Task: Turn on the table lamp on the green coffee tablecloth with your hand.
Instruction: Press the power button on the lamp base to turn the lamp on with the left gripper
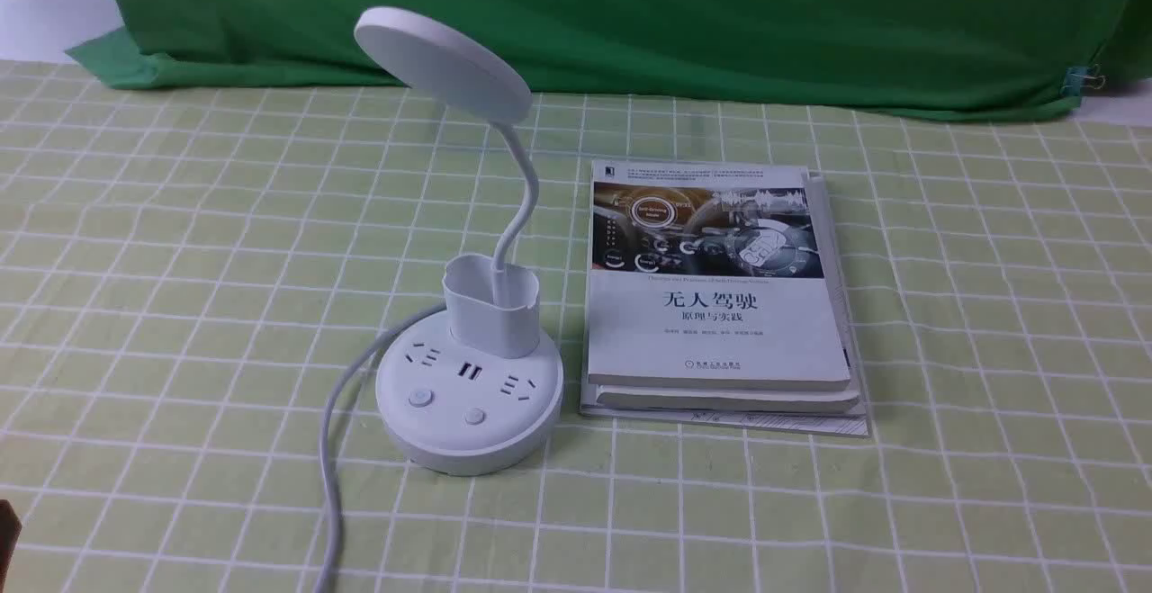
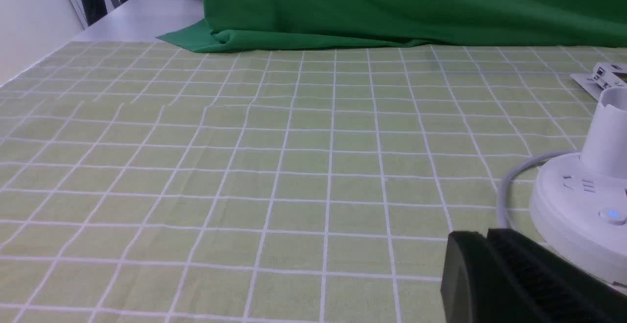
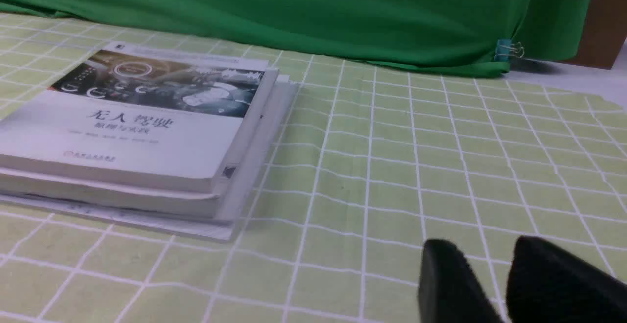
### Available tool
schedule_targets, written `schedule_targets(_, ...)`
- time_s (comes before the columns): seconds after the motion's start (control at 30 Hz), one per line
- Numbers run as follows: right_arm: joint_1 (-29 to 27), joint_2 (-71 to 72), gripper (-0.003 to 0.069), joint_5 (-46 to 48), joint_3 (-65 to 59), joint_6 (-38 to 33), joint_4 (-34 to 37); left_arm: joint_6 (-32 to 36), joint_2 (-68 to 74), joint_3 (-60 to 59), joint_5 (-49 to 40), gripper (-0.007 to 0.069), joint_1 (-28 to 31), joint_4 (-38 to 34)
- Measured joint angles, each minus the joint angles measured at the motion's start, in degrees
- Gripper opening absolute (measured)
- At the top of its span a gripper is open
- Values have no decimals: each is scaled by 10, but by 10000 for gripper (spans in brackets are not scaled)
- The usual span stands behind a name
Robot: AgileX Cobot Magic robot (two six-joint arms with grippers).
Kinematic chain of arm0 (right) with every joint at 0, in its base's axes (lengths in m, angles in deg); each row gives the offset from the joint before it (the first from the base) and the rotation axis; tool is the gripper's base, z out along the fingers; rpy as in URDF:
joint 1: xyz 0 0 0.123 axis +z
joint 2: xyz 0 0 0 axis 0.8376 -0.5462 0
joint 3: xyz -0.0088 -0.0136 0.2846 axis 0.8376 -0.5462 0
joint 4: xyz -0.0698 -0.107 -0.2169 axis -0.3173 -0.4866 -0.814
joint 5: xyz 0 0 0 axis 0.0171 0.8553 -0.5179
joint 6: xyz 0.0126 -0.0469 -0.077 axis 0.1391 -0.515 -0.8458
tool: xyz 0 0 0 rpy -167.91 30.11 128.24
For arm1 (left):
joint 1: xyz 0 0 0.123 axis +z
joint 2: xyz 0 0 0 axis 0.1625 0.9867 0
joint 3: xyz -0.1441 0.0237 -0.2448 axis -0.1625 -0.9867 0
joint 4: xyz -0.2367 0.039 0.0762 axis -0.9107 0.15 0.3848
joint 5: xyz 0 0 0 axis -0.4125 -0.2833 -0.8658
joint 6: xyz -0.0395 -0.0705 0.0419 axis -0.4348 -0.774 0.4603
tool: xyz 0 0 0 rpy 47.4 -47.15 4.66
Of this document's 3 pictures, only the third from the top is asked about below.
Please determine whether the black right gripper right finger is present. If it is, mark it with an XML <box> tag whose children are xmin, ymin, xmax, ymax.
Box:
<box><xmin>506</xmin><ymin>236</ymin><xmax>627</xmax><ymax>323</ymax></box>

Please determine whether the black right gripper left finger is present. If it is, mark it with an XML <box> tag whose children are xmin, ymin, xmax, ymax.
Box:
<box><xmin>417</xmin><ymin>239</ymin><xmax>503</xmax><ymax>323</ymax></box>

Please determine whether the green checkered tablecloth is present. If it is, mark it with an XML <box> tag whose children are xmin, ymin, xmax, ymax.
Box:
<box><xmin>1</xmin><ymin>13</ymin><xmax>626</xmax><ymax>323</ymax></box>

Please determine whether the thin bottom booklet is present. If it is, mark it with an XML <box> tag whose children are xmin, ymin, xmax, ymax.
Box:
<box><xmin>1</xmin><ymin>75</ymin><xmax>298</xmax><ymax>241</ymax></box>

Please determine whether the teal binder clip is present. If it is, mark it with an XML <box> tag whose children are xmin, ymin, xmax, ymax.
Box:
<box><xmin>493</xmin><ymin>39</ymin><xmax>526</xmax><ymax>62</ymax></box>

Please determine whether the green backdrop cloth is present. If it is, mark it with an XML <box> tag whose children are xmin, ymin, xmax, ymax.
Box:
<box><xmin>1</xmin><ymin>0</ymin><xmax>590</xmax><ymax>78</ymax></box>

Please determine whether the white top book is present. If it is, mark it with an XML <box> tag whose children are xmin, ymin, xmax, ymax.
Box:
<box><xmin>1</xmin><ymin>41</ymin><xmax>279</xmax><ymax>194</ymax></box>

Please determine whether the white book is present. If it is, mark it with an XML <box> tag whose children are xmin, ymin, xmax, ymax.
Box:
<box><xmin>1</xmin><ymin>41</ymin><xmax>279</xmax><ymax>194</ymax></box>
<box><xmin>1</xmin><ymin>84</ymin><xmax>275</xmax><ymax>218</ymax></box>

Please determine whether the white middle book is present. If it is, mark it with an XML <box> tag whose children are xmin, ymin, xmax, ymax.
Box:
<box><xmin>1</xmin><ymin>84</ymin><xmax>275</xmax><ymax>218</ymax></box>

